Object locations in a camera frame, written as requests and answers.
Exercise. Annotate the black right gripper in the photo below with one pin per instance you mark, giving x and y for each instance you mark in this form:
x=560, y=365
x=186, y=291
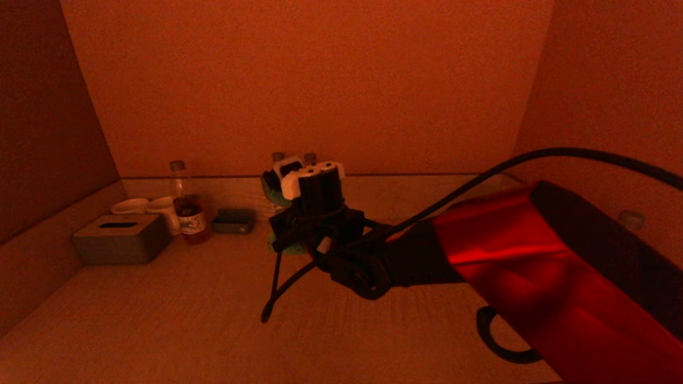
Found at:
x=320, y=226

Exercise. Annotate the green microfibre cloth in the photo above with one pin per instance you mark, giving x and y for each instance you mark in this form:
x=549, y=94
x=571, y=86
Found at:
x=276, y=200

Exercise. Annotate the right robot arm red black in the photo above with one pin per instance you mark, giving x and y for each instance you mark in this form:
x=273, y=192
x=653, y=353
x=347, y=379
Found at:
x=533, y=266

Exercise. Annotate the clear water bottle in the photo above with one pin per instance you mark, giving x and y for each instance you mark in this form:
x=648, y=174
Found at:
x=310, y=158
x=277, y=157

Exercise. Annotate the small dark rectangular tray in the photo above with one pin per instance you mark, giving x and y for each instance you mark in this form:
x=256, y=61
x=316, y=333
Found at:
x=233, y=221

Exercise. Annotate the half-full red tea bottle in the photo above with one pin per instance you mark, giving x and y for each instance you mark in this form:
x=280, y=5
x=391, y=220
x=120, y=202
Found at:
x=191, y=224

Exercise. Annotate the white ceramic cup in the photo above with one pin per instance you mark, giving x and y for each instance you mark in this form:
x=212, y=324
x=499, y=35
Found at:
x=130, y=206
x=165, y=209

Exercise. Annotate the grey tissue box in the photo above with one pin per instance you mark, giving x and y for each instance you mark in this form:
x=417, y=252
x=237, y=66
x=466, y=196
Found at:
x=122, y=246

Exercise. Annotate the dark drink bottle white label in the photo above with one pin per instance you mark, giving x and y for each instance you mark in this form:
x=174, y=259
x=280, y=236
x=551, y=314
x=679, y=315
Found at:
x=631, y=218

